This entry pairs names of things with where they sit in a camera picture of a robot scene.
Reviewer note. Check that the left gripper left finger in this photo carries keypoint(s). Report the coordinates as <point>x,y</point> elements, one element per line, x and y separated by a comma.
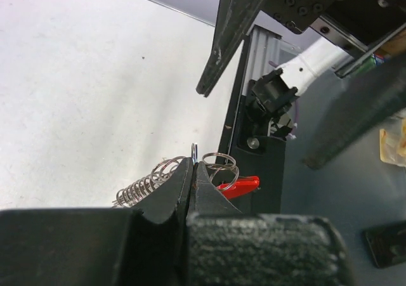
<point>141,245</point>

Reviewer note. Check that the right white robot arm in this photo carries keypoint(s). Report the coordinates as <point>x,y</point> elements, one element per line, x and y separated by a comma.
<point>277,91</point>

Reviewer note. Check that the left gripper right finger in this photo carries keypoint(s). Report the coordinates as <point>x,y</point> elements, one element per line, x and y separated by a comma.
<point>226,247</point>

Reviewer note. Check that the blue green packet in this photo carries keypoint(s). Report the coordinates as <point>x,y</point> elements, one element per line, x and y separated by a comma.
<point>372,62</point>

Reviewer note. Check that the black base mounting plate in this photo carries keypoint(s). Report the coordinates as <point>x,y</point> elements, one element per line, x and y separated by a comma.
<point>250,140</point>

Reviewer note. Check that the yellow paper bag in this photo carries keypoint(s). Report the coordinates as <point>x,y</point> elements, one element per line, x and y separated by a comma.
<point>392,143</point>

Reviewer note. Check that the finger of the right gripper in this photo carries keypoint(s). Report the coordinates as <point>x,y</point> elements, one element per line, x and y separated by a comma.
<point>233,21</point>
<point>370,98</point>

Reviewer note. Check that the cardboard box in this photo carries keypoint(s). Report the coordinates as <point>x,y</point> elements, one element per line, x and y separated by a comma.
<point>396,45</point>

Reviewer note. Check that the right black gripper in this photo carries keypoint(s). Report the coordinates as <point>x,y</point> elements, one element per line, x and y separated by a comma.
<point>366,20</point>

